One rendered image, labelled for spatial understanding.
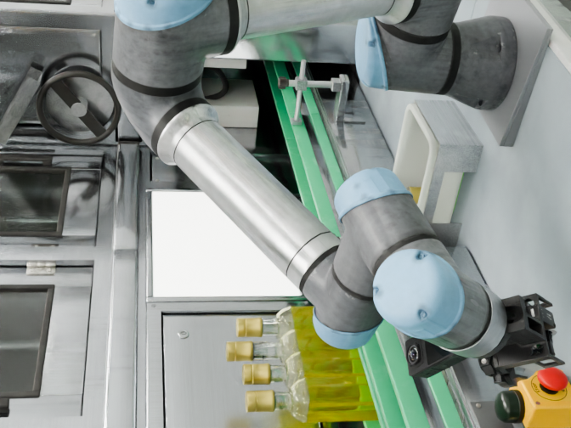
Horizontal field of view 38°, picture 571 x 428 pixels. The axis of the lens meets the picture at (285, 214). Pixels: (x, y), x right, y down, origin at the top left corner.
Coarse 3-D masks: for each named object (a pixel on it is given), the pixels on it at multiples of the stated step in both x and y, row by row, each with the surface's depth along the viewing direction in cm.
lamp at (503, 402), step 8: (504, 392) 112; (512, 392) 112; (520, 392) 112; (496, 400) 113; (504, 400) 111; (512, 400) 111; (520, 400) 111; (496, 408) 113; (504, 408) 111; (512, 408) 111; (520, 408) 111; (504, 416) 111; (512, 416) 111; (520, 416) 111
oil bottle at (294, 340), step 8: (288, 336) 144; (296, 336) 144; (304, 336) 144; (312, 336) 144; (280, 344) 143; (288, 344) 142; (296, 344) 142; (304, 344) 142; (312, 344) 142; (320, 344) 143; (328, 344) 143; (280, 352) 143; (288, 352) 142; (280, 360) 144
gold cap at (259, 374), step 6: (246, 366) 138; (252, 366) 138; (258, 366) 138; (264, 366) 138; (246, 372) 137; (252, 372) 137; (258, 372) 137; (264, 372) 137; (246, 378) 137; (252, 378) 137; (258, 378) 137; (264, 378) 137; (246, 384) 138; (252, 384) 138; (258, 384) 138; (264, 384) 138
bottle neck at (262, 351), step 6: (252, 342) 143; (258, 342) 143; (264, 342) 143; (270, 342) 144; (276, 342) 144; (258, 348) 142; (264, 348) 142; (270, 348) 143; (276, 348) 143; (258, 354) 142; (264, 354) 142; (270, 354) 143; (276, 354) 143; (252, 360) 143
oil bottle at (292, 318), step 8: (280, 312) 149; (288, 312) 148; (296, 312) 149; (304, 312) 149; (312, 312) 149; (280, 320) 147; (288, 320) 147; (296, 320) 147; (304, 320) 147; (312, 320) 147; (280, 328) 146; (288, 328) 146; (296, 328) 146; (304, 328) 146; (312, 328) 146; (280, 336) 147
